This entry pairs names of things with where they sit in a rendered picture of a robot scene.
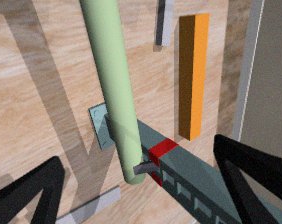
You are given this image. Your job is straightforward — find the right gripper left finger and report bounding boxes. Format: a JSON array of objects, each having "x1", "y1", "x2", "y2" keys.
[{"x1": 0, "y1": 156, "x2": 65, "y2": 224}]

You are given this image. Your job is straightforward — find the orange rectangular bar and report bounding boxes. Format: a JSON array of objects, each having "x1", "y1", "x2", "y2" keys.
[{"x1": 179, "y1": 13, "x2": 210, "y2": 141}]

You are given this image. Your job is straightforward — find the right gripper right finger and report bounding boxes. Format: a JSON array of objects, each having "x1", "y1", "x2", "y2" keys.
[{"x1": 213, "y1": 134, "x2": 282, "y2": 224}]

